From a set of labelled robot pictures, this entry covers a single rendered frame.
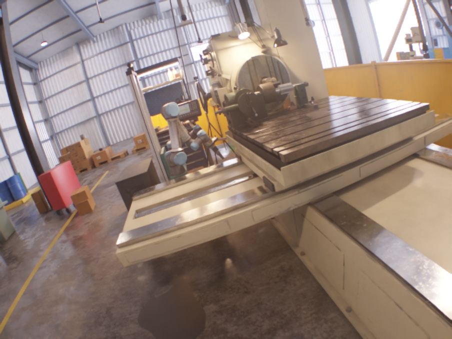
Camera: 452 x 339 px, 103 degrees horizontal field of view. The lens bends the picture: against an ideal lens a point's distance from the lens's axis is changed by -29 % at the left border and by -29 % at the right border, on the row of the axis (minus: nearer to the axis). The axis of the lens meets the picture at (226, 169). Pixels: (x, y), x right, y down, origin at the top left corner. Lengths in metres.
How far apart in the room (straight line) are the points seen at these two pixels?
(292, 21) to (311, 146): 1.91
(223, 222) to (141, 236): 0.48
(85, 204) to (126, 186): 2.53
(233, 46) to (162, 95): 2.34
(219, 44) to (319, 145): 1.64
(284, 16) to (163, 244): 2.49
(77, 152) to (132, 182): 7.55
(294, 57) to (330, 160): 1.73
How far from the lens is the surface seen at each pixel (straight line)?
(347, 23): 7.56
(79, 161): 9.92
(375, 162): 1.80
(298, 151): 1.23
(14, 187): 10.41
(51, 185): 5.47
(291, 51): 2.84
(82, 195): 4.89
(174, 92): 4.63
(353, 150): 1.39
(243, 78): 2.49
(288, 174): 1.21
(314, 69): 2.95
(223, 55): 2.58
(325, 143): 1.31
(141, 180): 2.40
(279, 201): 1.44
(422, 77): 3.57
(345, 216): 1.39
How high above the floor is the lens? 1.39
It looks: 19 degrees down
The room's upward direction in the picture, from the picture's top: 17 degrees counter-clockwise
